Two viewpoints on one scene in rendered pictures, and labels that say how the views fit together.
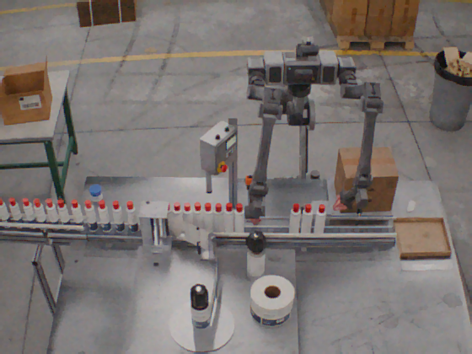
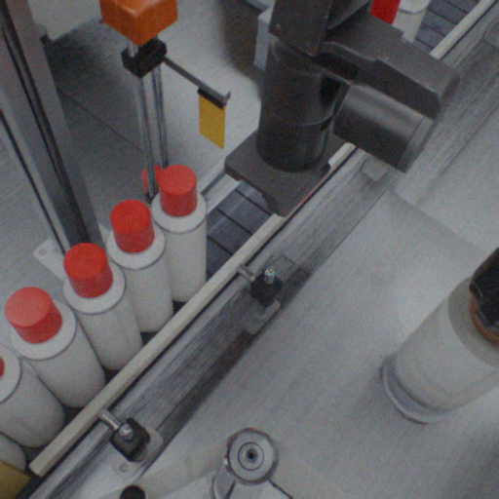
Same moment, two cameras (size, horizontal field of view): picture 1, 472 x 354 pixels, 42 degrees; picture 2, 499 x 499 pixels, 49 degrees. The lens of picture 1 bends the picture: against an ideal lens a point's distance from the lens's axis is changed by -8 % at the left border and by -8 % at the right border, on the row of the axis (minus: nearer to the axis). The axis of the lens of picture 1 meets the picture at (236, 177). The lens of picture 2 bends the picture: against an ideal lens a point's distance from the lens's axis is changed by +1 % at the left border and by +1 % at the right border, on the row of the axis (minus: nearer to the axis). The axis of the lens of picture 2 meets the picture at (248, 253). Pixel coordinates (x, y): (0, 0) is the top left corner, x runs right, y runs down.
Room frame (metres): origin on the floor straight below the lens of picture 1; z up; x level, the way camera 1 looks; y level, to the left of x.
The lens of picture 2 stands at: (2.11, 0.19, 1.46)
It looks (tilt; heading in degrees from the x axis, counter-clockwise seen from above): 61 degrees down; 300
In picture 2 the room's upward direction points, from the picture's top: 9 degrees clockwise
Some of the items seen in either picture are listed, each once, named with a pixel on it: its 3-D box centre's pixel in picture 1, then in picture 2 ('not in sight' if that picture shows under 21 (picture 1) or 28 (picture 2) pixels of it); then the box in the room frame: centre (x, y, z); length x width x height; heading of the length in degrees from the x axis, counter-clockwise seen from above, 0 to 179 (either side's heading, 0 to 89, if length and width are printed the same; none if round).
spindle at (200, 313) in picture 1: (200, 307); not in sight; (1.71, 0.16, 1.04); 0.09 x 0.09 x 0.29
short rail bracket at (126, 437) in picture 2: not in sight; (121, 430); (2.24, 0.15, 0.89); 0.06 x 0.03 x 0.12; 179
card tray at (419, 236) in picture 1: (422, 236); not in sight; (2.29, -1.02, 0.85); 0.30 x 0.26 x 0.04; 89
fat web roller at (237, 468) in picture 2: (211, 248); (242, 474); (2.12, 0.12, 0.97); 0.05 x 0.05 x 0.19
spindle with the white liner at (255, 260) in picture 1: (256, 254); (482, 332); (2.03, -0.10, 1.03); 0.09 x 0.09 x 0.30
